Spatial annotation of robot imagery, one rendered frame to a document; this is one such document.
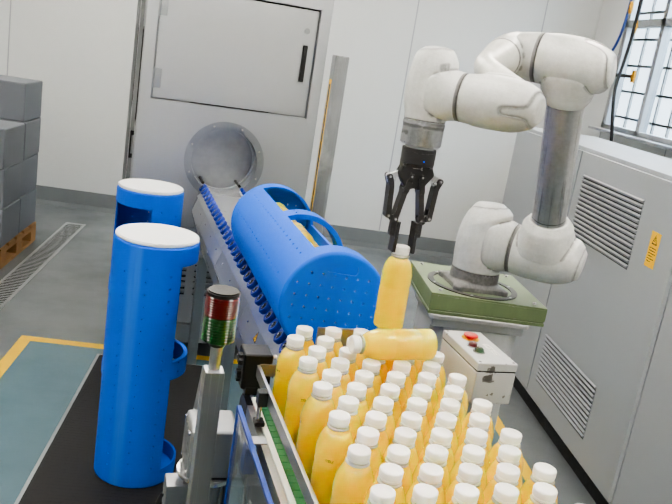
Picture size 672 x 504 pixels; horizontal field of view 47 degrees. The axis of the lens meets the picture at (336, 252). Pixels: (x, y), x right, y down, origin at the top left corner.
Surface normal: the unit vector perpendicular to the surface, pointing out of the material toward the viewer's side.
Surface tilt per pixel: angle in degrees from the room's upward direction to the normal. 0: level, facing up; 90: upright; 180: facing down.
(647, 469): 90
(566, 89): 119
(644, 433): 90
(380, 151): 90
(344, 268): 90
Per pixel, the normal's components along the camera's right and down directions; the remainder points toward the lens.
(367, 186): 0.08, 0.26
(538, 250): -0.51, 0.47
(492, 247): -0.43, 0.18
